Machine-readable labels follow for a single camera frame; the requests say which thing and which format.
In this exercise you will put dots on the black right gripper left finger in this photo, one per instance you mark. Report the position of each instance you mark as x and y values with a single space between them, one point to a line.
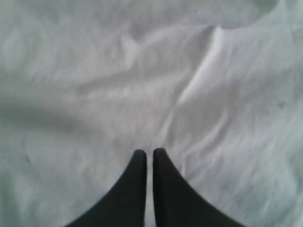
124 204

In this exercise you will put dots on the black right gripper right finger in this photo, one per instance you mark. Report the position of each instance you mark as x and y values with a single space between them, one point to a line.
176 203

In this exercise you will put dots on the white printed t-shirt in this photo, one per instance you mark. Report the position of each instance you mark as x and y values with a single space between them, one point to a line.
217 83

